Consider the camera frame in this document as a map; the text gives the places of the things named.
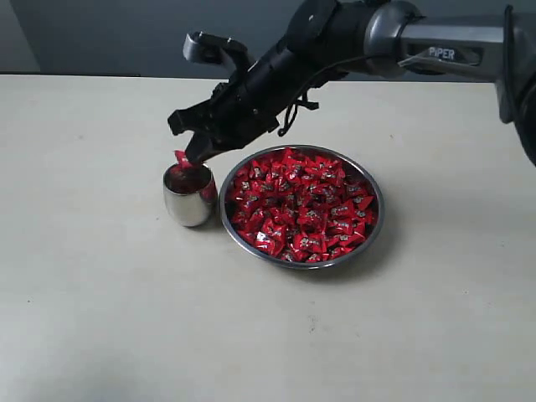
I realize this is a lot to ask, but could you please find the red candy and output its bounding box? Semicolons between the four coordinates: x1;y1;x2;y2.
173;150;197;173

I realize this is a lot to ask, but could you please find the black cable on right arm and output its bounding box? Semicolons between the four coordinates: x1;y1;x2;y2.
276;56;369;137

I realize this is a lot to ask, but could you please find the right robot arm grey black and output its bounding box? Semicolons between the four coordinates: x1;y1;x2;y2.
167;1;535;163

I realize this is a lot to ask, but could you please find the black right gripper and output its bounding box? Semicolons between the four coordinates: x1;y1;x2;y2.
167;41;346;162

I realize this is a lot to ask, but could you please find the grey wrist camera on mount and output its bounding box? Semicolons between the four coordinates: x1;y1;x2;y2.
183;31;255;75

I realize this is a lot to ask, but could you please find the pile of red wrapped candies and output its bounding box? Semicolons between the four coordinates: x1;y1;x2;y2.
227;147;377;263

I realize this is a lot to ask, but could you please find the stainless steel cup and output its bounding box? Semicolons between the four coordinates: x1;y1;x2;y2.
162;163;219;228

